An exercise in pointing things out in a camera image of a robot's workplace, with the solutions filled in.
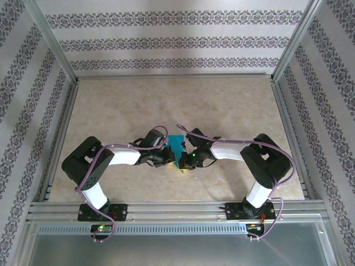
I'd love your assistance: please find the wide aluminium mounting rail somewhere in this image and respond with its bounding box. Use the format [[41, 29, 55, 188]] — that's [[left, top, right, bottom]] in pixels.
[[26, 201, 329, 222]]

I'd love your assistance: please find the circuit board with green light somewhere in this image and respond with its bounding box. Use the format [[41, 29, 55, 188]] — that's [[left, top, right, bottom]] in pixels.
[[90, 224, 113, 233]]

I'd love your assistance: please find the blue paper sheet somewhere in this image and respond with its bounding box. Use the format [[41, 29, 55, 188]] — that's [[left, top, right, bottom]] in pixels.
[[165, 135, 192, 175]]

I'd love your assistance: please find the aluminium frame rail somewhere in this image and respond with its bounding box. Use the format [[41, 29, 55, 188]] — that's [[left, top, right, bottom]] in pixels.
[[38, 79, 80, 203], [75, 72, 275, 81], [270, 79, 317, 200]]

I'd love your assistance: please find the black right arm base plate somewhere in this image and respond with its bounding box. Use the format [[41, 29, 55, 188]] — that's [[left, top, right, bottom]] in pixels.
[[225, 202, 277, 222]]

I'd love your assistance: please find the grey metal sheet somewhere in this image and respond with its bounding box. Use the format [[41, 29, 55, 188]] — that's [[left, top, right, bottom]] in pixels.
[[16, 221, 342, 266]]

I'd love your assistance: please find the aluminium frame post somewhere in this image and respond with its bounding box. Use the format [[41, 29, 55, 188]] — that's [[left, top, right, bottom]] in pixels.
[[23, 0, 78, 83], [273, 0, 325, 83]]

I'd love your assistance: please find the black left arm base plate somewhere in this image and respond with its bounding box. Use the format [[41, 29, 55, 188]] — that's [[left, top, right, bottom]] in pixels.
[[77, 203, 129, 222]]

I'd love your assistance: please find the grey slotted cable duct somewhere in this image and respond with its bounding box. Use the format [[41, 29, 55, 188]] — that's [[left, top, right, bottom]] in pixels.
[[37, 223, 247, 236]]

